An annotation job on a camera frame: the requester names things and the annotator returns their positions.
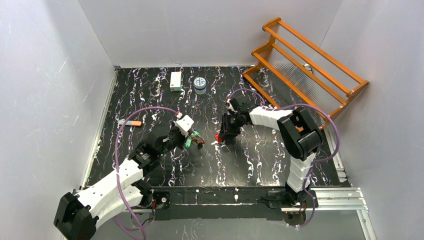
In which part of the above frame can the purple cable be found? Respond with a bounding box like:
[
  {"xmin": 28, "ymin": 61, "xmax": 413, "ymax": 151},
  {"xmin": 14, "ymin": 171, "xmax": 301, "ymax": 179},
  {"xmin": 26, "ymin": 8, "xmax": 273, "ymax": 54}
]
[
  {"xmin": 225, "ymin": 88, "xmax": 341, "ymax": 229},
  {"xmin": 112, "ymin": 106, "xmax": 183, "ymax": 240}
]

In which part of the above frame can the white orange marker tube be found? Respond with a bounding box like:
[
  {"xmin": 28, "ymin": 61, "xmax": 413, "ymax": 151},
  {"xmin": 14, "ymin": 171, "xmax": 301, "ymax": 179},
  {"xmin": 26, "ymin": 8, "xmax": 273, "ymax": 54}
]
[{"xmin": 118, "ymin": 119, "xmax": 142, "ymax": 127}]

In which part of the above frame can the orange wooden shoe rack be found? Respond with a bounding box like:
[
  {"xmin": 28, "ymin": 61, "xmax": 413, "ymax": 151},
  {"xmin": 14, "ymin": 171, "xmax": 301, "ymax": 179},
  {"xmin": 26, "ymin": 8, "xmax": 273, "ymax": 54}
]
[{"xmin": 243, "ymin": 17, "xmax": 369, "ymax": 127}]

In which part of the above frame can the white small box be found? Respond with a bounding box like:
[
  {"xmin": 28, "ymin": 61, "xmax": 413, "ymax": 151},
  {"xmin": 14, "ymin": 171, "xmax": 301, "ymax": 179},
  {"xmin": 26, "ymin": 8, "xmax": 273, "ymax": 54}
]
[{"xmin": 169, "ymin": 71, "xmax": 182, "ymax": 92}]

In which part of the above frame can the metal keyring with red handle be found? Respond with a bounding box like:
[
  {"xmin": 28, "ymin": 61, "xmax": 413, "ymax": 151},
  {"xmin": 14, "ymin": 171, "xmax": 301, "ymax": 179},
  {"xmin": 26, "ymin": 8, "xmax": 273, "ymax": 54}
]
[{"xmin": 184, "ymin": 130, "xmax": 205, "ymax": 150}]

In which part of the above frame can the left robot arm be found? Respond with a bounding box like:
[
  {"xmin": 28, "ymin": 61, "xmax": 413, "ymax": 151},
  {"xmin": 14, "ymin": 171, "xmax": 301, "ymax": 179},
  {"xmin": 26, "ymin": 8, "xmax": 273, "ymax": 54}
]
[{"xmin": 53, "ymin": 126, "xmax": 194, "ymax": 240}]

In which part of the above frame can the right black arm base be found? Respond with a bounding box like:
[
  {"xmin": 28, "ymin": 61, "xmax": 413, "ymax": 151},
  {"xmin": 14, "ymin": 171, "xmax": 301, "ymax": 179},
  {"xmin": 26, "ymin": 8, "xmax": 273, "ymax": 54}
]
[{"xmin": 256, "ymin": 190, "xmax": 308, "ymax": 227}]

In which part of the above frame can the aluminium rail frame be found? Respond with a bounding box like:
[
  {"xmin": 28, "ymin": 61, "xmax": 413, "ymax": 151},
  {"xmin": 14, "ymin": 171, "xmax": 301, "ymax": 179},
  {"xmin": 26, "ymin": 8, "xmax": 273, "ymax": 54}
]
[{"xmin": 61, "ymin": 187, "xmax": 378, "ymax": 240}]

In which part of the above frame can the key with red tag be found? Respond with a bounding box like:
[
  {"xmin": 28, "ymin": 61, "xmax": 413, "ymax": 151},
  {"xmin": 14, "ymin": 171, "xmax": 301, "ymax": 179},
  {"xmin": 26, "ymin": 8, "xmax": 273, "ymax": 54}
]
[{"xmin": 214, "ymin": 133, "xmax": 223, "ymax": 144}]

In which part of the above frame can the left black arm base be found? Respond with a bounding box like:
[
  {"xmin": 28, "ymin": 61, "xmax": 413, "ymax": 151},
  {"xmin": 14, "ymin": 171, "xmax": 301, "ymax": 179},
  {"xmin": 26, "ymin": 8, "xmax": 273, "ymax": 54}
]
[{"xmin": 123, "ymin": 190, "xmax": 171, "ymax": 210}]

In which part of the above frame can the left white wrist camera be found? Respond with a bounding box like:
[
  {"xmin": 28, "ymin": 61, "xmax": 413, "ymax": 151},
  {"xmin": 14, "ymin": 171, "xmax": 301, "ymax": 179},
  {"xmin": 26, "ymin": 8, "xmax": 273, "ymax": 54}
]
[{"xmin": 174, "ymin": 115, "xmax": 194, "ymax": 137}]

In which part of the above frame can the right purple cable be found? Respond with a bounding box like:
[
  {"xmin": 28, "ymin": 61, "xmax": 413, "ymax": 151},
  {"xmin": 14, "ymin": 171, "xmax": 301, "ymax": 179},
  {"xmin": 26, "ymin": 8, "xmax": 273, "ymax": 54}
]
[{"xmin": 225, "ymin": 88, "xmax": 341, "ymax": 229}]

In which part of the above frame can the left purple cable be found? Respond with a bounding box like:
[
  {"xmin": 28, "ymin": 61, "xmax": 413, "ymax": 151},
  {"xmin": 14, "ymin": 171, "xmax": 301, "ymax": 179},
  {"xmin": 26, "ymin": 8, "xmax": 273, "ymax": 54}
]
[{"xmin": 112, "ymin": 106, "xmax": 183, "ymax": 240}]

